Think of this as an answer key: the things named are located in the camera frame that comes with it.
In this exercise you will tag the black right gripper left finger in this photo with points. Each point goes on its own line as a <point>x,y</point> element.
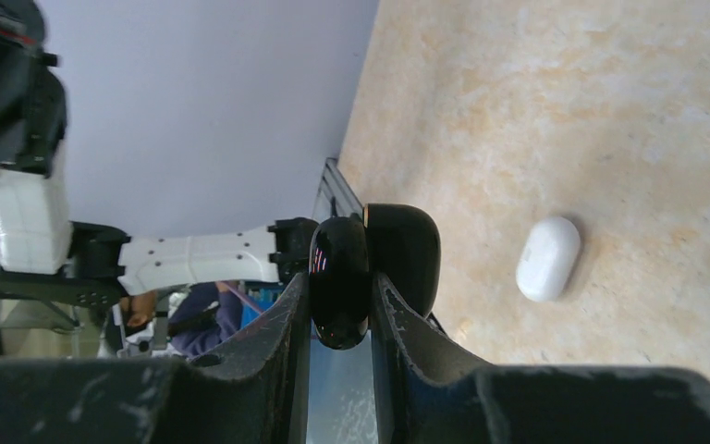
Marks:
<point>253,388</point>

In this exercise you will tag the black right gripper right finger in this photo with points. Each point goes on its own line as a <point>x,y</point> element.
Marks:
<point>428,389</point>

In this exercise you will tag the white earbud charging case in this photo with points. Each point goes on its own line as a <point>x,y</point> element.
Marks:
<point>547,259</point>

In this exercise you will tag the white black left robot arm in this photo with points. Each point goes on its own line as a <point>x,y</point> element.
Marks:
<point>58,242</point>

